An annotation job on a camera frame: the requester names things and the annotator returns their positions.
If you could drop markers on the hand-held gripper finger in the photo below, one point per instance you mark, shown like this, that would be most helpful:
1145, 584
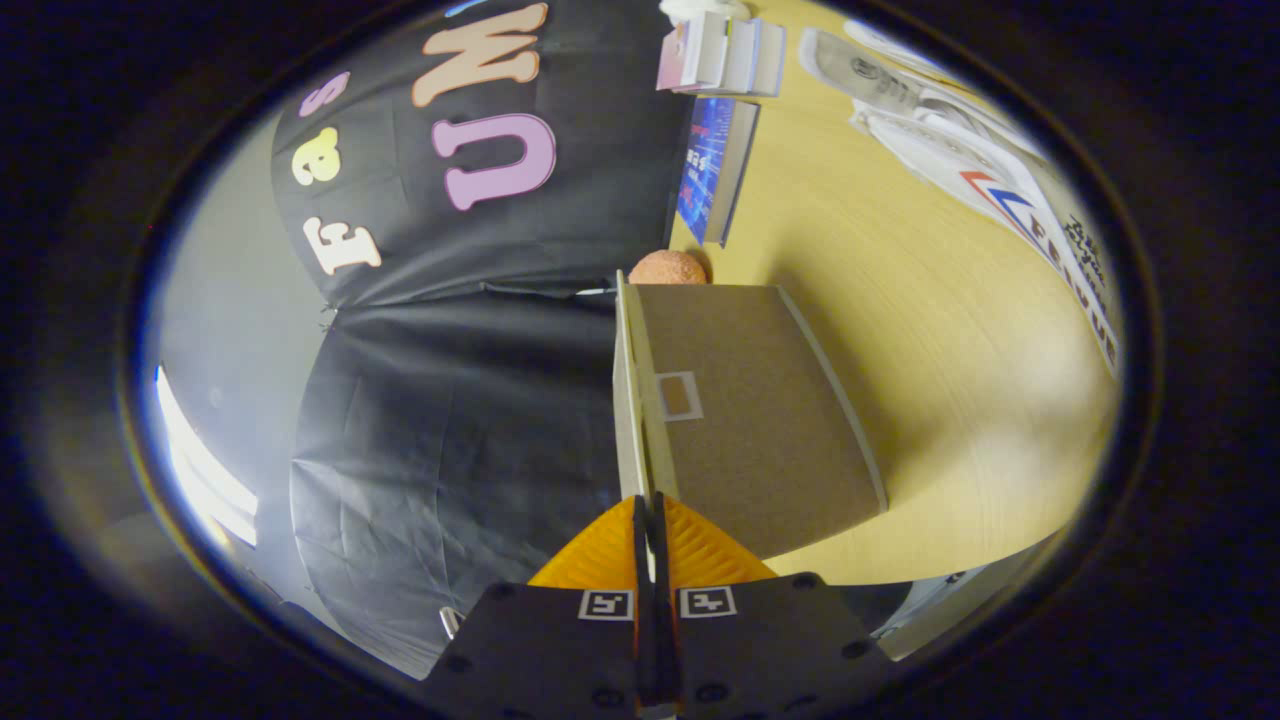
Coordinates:
641, 560
661, 560

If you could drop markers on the brown cardboard storage box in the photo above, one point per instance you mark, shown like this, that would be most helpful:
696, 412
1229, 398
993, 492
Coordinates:
760, 420

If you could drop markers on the small metal clip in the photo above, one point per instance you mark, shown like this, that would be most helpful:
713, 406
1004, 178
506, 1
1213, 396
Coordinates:
451, 621

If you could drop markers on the black backdrop cloth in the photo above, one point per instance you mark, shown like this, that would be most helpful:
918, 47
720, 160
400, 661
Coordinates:
460, 400

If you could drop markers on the orange textured ball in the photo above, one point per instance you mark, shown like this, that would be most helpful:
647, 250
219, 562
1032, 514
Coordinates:
668, 268

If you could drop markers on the blue cover book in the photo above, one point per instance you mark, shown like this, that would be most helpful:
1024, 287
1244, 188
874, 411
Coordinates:
708, 165

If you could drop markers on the stack of white books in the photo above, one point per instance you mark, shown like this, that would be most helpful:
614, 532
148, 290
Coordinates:
722, 55

